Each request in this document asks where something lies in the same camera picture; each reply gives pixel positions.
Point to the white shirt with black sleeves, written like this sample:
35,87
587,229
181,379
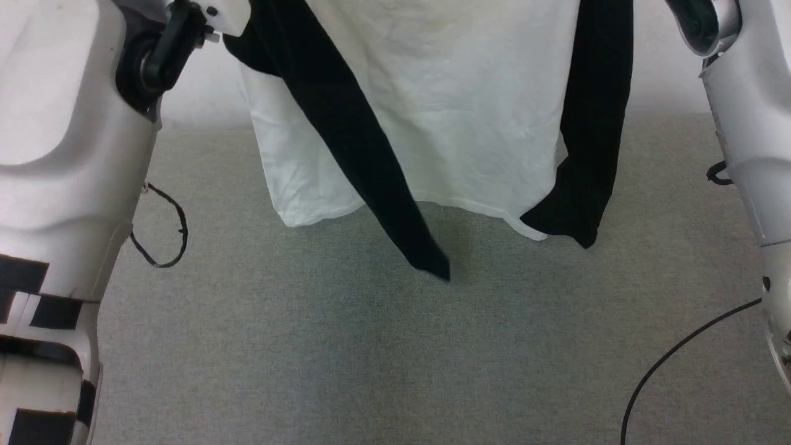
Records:
457,105

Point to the grey fabric sofa cushion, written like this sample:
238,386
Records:
371,358

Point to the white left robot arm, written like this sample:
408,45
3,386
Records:
62,154

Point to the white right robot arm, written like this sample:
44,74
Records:
751,123

